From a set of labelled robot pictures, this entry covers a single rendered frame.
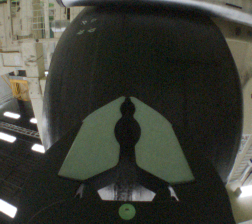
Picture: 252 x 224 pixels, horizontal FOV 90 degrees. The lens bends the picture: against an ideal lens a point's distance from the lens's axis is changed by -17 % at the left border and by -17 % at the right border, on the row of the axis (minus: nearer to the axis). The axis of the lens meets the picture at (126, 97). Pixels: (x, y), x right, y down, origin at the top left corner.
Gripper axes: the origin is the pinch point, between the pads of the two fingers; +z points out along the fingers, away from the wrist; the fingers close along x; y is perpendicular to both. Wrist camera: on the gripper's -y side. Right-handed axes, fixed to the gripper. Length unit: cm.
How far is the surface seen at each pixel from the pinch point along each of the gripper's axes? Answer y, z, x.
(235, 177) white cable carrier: 39, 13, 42
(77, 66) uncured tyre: -1.4, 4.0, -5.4
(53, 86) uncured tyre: 1.0, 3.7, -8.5
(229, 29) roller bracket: -6.3, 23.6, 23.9
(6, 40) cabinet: 44, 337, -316
